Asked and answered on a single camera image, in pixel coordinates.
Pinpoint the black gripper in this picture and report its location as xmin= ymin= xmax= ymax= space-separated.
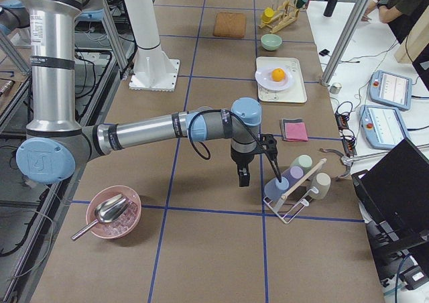
xmin=231 ymin=141 xmax=256 ymax=187

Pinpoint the white round plate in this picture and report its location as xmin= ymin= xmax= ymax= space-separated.
xmin=255 ymin=66 xmax=295 ymax=91

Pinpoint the orange fruit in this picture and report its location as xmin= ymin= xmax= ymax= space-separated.
xmin=271 ymin=68 xmax=286 ymax=82

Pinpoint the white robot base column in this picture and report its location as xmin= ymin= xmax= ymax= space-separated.
xmin=124 ymin=0 xmax=180 ymax=91

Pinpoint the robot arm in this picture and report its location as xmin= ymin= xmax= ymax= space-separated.
xmin=16 ymin=0 xmax=263 ymax=186
xmin=1 ymin=0 xmax=30 ymax=36

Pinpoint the cream rectangular tray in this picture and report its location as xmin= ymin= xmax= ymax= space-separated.
xmin=256 ymin=56 xmax=307 ymax=103

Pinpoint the blue cup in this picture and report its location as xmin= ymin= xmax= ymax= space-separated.
xmin=264 ymin=176 xmax=290 ymax=200

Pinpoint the purple cup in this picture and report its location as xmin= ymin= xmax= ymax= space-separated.
xmin=282 ymin=166 xmax=304 ymax=186

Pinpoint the light green cup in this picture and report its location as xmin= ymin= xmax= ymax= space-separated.
xmin=290 ymin=154 xmax=313 ymax=174

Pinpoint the pink folded cloth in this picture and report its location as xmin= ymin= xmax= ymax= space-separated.
xmin=280 ymin=119 xmax=308 ymax=142

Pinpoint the beige cup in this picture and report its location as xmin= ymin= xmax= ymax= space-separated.
xmin=310 ymin=172 xmax=331 ymax=200

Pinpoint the grabber reaching tool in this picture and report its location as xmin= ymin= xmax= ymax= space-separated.
xmin=319 ymin=148 xmax=389 ymax=181

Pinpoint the small metal can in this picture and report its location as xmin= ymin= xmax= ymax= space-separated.
xmin=329 ymin=82 xmax=343 ymax=95

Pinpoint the pink bowl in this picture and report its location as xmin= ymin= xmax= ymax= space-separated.
xmin=86 ymin=185 xmax=141 ymax=239

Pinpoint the metal scoop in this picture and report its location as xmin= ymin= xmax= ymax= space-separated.
xmin=70 ymin=194 xmax=130 ymax=241

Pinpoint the green ceramic bowl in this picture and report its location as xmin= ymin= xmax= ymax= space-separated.
xmin=260 ymin=34 xmax=283 ymax=51

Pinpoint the small black device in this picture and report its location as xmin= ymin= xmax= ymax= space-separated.
xmin=319 ymin=49 xmax=330 ymax=56

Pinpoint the teach pendant near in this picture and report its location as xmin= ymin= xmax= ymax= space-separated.
xmin=359 ymin=105 xmax=410 ymax=150

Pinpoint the teach pendant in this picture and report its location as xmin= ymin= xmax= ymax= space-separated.
xmin=368 ymin=70 xmax=412 ymax=111
xmin=359 ymin=105 xmax=410 ymax=150

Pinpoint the black laptop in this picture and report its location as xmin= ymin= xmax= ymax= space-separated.
xmin=352 ymin=138 xmax=428 ymax=233

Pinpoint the wooden cutting board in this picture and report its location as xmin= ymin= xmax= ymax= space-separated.
xmin=212 ymin=12 xmax=246 ymax=39

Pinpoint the yellow cup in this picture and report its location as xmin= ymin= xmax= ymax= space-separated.
xmin=261 ymin=7 xmax=275 ymax=23

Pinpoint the wooden dish rack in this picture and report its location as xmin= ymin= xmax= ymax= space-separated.
xmin=259 ymin=0 xmax=304 ymax=34

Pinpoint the teach pendant far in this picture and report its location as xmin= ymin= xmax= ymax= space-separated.
xmin=368 ymin=70 xmax=412 ymax=111

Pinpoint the dark green cup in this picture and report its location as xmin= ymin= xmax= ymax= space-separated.
xmin=294 ymin=0 xmax=308 ymax=9

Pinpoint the black water bottle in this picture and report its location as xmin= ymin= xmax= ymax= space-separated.
xmin=323 ymin=0 xmax=338 ymax=17

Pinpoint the seated person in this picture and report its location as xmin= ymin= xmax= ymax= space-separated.
xmin=361 ymin=0 xmax=428 ymax=43

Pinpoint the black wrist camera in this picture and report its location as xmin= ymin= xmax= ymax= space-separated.
xmin=259 ymin=133 xmax=278 ymax=158

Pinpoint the black camera cable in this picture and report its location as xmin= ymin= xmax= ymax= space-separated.
xmin=187 ymin=110 xmax=284 ymax=183

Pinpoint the white wire cup rack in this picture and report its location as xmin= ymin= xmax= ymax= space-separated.
xmin=263 ymin=158 xmax=327 ymax=224

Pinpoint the aluminium frame post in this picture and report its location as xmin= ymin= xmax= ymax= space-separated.
xmin=320 ymin=0 xmax=370 ymax=86

